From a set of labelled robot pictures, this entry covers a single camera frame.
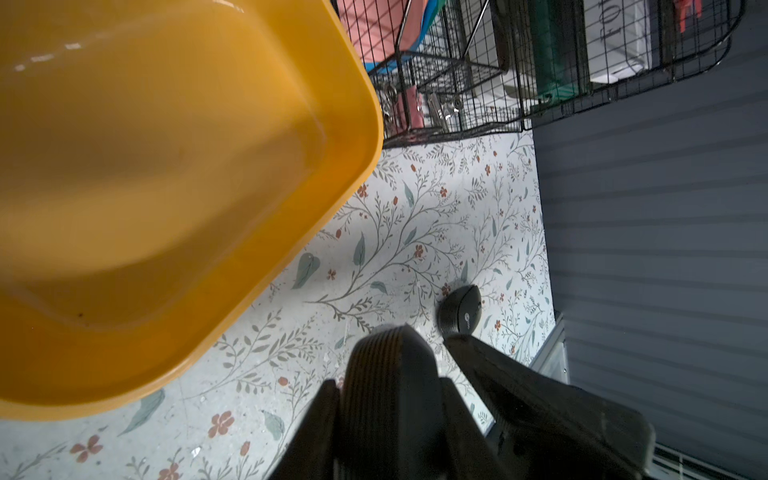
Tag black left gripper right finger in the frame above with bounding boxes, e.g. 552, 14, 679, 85
439, 377, 510, 480

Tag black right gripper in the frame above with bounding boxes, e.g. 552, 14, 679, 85
444, 334, 656, 479

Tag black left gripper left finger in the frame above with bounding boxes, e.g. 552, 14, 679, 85
269, 379, 340, 480

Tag black ribbed mouse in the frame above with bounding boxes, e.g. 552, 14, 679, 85
336, 325, 445, 479

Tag yellow plastic storage box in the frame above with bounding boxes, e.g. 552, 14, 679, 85
1, 1, 383, 421

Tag silver binder clip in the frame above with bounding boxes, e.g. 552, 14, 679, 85
427, 92, 464, 132

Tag pink sticky notes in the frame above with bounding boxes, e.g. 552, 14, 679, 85
392, 86, 425, 133

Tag stacked white notebooks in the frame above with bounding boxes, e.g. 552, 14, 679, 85
583, 0, 652, 84

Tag colourful paper sheets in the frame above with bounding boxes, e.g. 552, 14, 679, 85
332, 0, 446, 73

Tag black wire desk organizer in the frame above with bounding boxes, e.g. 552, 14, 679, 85
333, 0, 746, 148

